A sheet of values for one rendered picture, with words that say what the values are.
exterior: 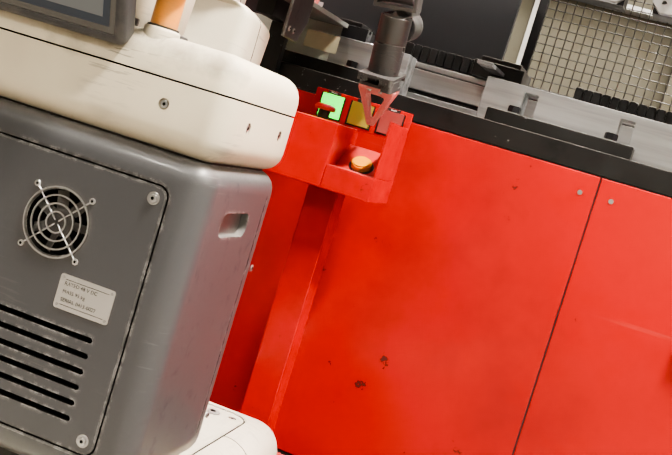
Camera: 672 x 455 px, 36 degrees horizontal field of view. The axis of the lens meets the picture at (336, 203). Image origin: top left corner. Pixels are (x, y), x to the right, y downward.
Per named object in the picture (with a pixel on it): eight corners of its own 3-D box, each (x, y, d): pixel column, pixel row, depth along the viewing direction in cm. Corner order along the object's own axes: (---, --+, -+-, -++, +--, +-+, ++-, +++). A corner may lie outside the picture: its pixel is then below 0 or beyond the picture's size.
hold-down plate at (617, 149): (482, 120, 208) (487, 105, 207) (487, 122, 213) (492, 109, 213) (629, 161, 198) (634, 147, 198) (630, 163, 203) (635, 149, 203)
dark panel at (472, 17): (121, 19, 303) (163, -125, 300) (125, 21, 305) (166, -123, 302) (482, 122, 267) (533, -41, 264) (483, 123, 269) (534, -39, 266)
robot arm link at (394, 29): (378, 7, 179) (409, 15, 177) (390, 5, 185) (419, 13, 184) (369, 45, 181) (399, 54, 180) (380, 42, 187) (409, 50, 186)
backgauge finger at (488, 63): (456, 63, 222) (463, 40, 222) (479, 80, 247) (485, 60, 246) (509, 77, 218) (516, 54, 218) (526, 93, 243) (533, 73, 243)
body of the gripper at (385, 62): (404, 84, 189) (414, 45, 187) (389, 91, 179) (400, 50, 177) (371, 74, 190) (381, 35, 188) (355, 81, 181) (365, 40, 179)
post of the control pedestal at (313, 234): (226, 454, 194) (308, 182, 190) (237, 447, 199) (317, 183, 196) (255, 465, 192) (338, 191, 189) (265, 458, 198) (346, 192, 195)
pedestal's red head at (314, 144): (266, 170, 187) (294, 75, 186) (292, 173, 203) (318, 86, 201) (367, 202, 182) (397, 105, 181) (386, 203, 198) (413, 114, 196)
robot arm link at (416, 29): (374, -28, 179) (421, -19, 177) (393, -29, 189) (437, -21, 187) (363, 40, 182) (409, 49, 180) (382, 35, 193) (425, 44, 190)
